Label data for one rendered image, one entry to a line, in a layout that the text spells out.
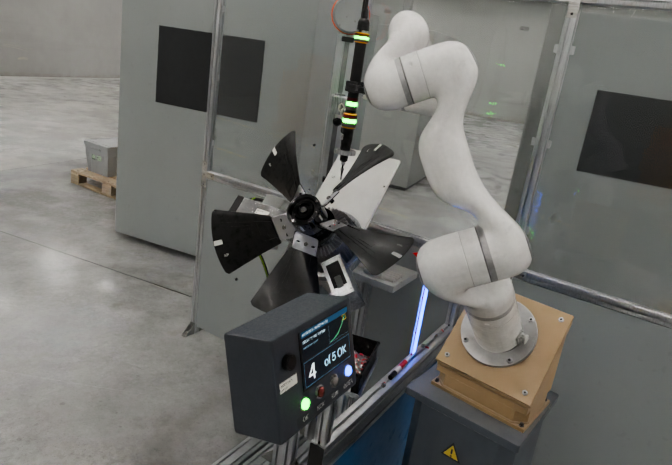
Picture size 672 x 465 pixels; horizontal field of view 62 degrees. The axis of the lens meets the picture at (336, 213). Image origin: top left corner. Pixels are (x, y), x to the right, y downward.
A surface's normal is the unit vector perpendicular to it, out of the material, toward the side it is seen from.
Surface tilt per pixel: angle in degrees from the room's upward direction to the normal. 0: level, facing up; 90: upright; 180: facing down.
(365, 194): 50
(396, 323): 90
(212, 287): 90
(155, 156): 90
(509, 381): 44
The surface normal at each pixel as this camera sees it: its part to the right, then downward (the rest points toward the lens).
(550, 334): -0.34, -0.59
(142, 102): -0.39, 0.21
